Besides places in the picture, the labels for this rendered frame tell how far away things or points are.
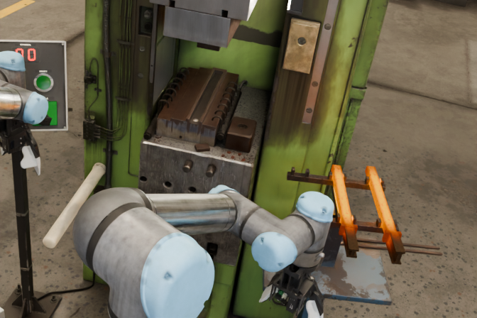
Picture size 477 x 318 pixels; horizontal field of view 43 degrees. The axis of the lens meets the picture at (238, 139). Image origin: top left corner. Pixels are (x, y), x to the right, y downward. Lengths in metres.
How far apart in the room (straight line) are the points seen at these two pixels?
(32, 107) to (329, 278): 1.04
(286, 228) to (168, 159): 0.92
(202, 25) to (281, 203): 0.78
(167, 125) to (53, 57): 0.42
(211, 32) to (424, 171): 2.40
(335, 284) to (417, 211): 1.70
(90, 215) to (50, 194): 2.42
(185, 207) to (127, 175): 1.33
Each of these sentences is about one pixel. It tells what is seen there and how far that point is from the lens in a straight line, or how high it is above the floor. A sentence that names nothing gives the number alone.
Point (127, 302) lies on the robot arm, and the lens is 0.84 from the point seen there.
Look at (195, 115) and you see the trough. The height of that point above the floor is 0.99.
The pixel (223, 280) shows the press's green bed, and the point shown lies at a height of 0.39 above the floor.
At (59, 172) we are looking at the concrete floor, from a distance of 3.44.
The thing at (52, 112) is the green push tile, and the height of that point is 1.01.
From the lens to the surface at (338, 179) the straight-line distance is 1.93.
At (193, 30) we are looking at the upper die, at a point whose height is 1.30.
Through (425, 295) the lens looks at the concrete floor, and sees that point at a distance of 3.09.
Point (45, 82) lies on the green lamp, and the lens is 1.98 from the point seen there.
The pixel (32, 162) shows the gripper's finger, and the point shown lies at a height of 0.98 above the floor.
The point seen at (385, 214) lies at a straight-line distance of 1.84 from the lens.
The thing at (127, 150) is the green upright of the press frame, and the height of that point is 0.73.
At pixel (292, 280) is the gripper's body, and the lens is 1.32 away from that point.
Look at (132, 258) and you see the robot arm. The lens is 0.82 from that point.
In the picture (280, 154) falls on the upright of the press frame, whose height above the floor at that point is 0.85.
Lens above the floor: 2.00
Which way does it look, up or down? 31 degrees down
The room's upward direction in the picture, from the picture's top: 9 degrees clockwise
